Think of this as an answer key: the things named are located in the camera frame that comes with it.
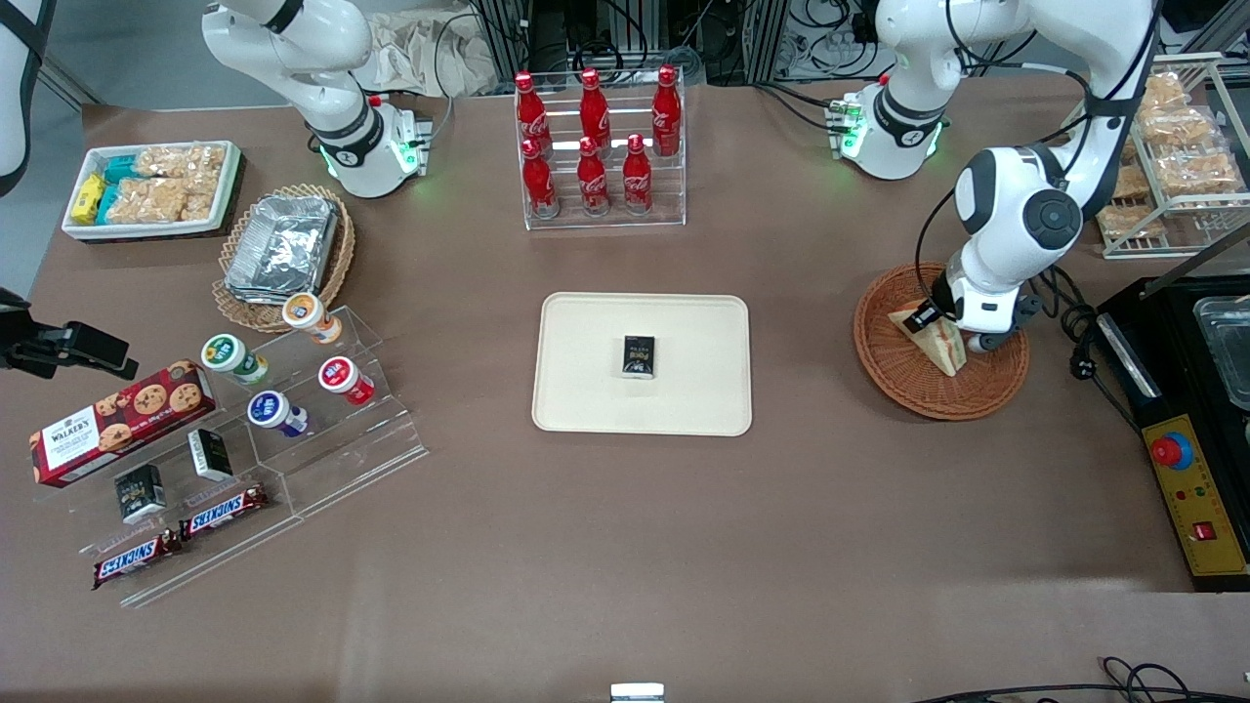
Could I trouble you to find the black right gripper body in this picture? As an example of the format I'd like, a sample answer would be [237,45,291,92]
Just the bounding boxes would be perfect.
[0,288,74,381]

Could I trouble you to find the triangular sandwich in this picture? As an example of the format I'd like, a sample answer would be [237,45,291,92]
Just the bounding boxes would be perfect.
[887,305,969,378]

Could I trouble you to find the brown round wicker basket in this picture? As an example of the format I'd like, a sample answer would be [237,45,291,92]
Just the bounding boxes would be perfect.
[853,261,1031,423]

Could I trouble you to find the light woven wicker basket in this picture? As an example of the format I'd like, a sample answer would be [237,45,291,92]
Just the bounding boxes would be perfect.
[211,183,357,335]

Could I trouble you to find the cream plastic tray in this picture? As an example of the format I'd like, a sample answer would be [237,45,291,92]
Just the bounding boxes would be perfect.
[531,292,754,438]

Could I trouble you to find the red Walkers cookie box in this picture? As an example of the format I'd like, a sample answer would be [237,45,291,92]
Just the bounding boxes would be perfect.
[28,359,219,489]

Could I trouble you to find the green lid cup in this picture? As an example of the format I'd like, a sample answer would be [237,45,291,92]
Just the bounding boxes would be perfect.
[200,333,271,386]

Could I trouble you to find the yellow snack packet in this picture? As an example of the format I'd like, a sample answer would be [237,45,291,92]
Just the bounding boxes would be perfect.
[72,173,107,225]

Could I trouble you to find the clear rice cracker pack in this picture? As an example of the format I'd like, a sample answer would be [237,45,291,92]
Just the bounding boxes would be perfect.
[105,178,218,226]
[132,144,229,185]

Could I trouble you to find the blue lid cup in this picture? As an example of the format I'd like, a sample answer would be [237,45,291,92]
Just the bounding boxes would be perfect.
[246,390,311,438]

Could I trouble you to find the black machine housing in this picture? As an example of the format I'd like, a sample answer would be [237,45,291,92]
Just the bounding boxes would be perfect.
[1094,275,1250,595]

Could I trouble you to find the Snickers chocolate bar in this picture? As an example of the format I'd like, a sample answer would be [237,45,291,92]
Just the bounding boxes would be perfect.
[178,482,271,542]
[92,528,184,591]

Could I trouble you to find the white rectangular snack bin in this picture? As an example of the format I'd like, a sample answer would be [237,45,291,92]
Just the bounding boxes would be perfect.
[61,140,244,243]

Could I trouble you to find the orange lid cup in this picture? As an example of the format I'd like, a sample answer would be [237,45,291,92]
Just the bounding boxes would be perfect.
[281,292,346,346]

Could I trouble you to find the stack of foil containers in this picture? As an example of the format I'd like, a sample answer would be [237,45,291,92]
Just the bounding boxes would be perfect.
[224,194,341,307]

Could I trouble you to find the grey metal bar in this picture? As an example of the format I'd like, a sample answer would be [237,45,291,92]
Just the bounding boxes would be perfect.
[1138,222,1250,300]

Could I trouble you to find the clear acrylic stepped stand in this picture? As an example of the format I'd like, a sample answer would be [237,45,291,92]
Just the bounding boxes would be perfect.
[34,391,306,609]
[210,304,430,520]

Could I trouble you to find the red lid cup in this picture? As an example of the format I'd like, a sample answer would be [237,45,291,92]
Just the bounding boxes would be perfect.
[317,355,377,407]

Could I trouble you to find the red emergency stop button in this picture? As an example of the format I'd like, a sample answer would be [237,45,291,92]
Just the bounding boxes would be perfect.
[1149,431,1195,473]

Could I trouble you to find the clear glass pan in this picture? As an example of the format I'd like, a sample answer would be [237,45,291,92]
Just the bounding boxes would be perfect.
[1191,295,1250,413]

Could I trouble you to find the yellow control panel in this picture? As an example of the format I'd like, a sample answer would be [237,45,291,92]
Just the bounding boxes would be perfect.
[1145,415,1249,579]

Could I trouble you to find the red cola bottle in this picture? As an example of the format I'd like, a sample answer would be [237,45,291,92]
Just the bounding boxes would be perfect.
[621,134,654,217]
[576,136,612,218]
[521,139,561,220]
[650,64,683,158]
[514,71,554,157]
[579,67,613,147]

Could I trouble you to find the clear acrylic bottle rack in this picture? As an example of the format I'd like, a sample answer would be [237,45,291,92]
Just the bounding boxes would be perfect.
[515,82,688,232]

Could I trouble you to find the crumpled beige paper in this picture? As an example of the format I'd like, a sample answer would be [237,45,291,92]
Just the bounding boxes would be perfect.
[363,8,501,100]

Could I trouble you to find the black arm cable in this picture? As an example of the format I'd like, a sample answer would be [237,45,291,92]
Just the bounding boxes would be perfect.
[912,0,1165,313]

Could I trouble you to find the black power plug cable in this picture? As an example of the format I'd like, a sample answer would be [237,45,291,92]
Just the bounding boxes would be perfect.
[1033,266,1146,433]

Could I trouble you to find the white wire snack rack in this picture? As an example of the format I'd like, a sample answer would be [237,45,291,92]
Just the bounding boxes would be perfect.
[1069,53,1250,261]

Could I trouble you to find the black floor cables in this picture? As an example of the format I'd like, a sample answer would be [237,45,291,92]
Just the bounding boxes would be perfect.
[908,655,1250,703]

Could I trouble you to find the aluminium frame rack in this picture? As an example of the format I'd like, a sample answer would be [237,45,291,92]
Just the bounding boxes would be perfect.
[474,0,885,87]

